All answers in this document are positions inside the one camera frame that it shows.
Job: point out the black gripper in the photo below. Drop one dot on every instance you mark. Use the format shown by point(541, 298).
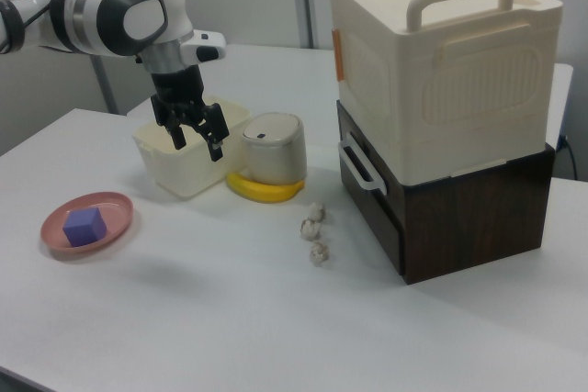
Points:
point(177, 86)

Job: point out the purple cube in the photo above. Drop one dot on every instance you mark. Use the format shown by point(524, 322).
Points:
point(82, 229)

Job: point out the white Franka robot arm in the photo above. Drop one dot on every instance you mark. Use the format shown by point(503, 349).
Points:
point(115, 11)

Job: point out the cream plastic tub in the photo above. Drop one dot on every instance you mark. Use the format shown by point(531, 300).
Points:
point(184, 171)

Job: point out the small beige lidded bin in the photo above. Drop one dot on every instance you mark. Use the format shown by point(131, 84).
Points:
point(275, 158)

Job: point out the yellow banana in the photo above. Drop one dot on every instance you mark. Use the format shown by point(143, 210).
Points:
point(262, 192)

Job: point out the pink plate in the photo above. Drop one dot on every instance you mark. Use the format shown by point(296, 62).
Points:
point(117, 208)

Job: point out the crumpled paper ball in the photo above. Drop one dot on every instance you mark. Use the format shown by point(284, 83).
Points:
point(320, 254)
point(317, 213)
point(308, 229)

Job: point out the orange box latch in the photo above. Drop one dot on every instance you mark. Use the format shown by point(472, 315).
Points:
point(339, 57)

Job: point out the cream plastic storage box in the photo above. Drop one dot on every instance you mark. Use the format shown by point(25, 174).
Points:
point(413, 66)

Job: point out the dark wooden drawer box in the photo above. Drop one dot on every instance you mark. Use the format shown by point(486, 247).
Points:
point(468, 227)

